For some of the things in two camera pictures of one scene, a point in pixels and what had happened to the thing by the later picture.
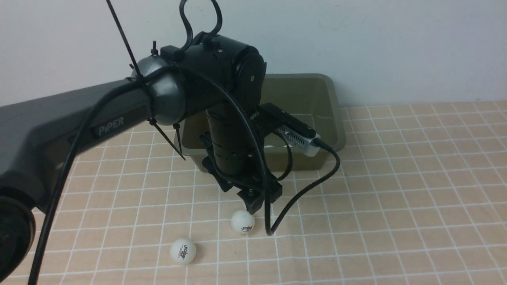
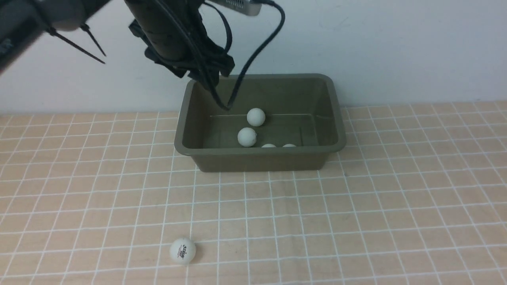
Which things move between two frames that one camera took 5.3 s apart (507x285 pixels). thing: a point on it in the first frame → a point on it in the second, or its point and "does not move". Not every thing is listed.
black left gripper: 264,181 → 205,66
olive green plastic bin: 315,99 does not move
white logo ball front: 183,251 does not move
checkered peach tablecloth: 419,197 does not move
